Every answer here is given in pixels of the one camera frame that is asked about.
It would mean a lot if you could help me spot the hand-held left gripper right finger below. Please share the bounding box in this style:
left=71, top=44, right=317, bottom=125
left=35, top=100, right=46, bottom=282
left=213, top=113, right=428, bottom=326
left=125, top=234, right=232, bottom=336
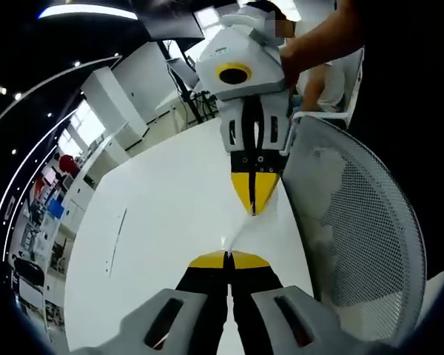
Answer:
left=229, top=249, right=395, bottom=355

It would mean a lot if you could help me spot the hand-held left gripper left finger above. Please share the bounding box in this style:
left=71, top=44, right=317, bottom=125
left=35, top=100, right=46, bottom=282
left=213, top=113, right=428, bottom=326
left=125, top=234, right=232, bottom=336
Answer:
left=73, top=249, right=230, bottom=355

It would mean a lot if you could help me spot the clear food packaging bag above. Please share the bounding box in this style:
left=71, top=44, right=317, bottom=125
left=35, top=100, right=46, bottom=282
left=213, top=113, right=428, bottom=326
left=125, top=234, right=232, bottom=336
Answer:
left=218, top=206, right=268, bottom=260

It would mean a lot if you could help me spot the person's right hand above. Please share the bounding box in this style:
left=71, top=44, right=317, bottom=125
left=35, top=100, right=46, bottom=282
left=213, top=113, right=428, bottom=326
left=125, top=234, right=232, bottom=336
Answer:
left=279, top=47, right=303, bottom=89

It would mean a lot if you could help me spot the black tripod stand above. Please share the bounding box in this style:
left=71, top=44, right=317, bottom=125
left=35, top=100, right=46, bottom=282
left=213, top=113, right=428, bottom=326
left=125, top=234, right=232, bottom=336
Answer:
left=165, top=54, right=220, bottom=124

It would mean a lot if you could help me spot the dark monitor screen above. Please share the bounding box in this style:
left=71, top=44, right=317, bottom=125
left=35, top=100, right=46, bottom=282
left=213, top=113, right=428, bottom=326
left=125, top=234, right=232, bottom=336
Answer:
left=139, top=7, right=205, bottom=40

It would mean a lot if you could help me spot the person's dark clothing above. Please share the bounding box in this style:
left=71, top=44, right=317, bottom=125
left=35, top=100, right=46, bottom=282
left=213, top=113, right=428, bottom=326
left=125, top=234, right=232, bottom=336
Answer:
left=349, top=0, right=444, bottom=279

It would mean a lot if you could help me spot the white square pillar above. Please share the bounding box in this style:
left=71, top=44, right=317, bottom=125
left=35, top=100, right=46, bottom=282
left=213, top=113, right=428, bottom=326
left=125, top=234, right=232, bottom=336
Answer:
left=80, top=69, right=149, bottom=149

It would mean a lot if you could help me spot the blue box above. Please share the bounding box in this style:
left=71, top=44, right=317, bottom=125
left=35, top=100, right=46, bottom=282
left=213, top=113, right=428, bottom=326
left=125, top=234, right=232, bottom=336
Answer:
left=47, top=198, right=66, bottom=220

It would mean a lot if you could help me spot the white chair frame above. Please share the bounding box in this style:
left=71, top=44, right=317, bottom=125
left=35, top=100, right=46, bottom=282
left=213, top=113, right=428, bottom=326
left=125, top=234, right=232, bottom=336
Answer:
left=291, top=47, right=366, bottom=125

